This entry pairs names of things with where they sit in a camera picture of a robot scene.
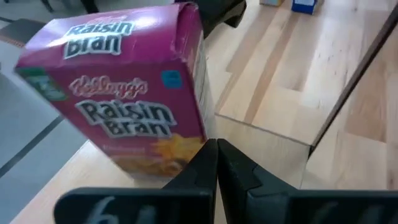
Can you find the dark floor mat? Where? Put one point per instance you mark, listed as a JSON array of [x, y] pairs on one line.
[[21, 31]]

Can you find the wooden shelf with black frame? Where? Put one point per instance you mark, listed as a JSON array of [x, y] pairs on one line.
[[264, 155]]

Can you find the blue Frosted Flakes cereal box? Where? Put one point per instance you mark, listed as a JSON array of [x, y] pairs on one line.
[[304, 6], [272, 2]]

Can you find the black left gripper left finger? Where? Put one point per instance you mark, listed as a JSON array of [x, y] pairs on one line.
[[140, 208]]

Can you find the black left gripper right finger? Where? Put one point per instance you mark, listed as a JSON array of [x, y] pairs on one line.
[[295, 208]]

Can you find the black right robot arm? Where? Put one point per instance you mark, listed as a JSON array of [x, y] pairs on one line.
[[224, 15]]

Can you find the pink Raisin Bran cereal box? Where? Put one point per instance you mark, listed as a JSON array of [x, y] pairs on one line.
[[124, 93]]

